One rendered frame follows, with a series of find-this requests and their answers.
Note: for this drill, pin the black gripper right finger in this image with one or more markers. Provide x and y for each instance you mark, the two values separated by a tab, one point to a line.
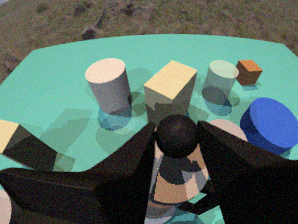
253	186

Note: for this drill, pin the blue cylinder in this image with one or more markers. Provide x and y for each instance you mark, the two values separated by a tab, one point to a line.
270	125

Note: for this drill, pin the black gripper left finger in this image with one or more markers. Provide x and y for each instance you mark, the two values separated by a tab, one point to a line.
115	191

